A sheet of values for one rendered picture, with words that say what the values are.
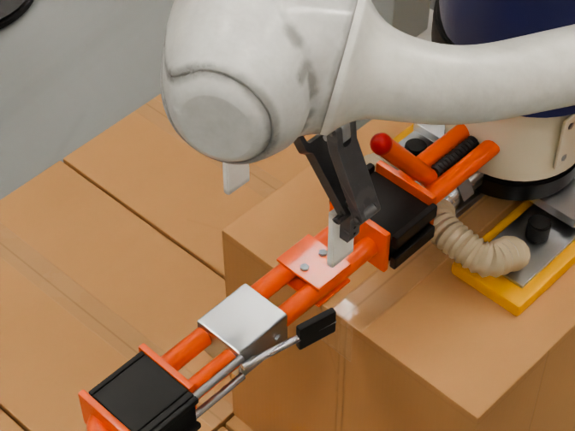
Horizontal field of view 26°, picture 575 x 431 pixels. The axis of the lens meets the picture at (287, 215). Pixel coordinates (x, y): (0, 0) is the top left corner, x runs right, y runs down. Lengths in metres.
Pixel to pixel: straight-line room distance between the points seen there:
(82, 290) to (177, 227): 0.20
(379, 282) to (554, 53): 0.65
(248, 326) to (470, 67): 0.49
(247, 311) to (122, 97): 1.94
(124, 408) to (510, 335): 0.48
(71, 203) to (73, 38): 1.27
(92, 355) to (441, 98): 1.18
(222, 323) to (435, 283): 0.33
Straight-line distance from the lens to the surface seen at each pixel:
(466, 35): 1.36
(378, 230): 1.32
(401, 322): 1.44
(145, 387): 1.20
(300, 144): 1.07
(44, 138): 3.08
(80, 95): 3.19
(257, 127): 0.77
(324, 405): 1.61
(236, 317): 1.26
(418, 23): 3.29
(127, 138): 2.25
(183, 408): 1.18
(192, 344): 1.25
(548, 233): 1.50
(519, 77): 0.86
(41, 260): 2.07
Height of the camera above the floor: 2.07
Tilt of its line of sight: 47 degrees down
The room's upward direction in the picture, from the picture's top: straight up
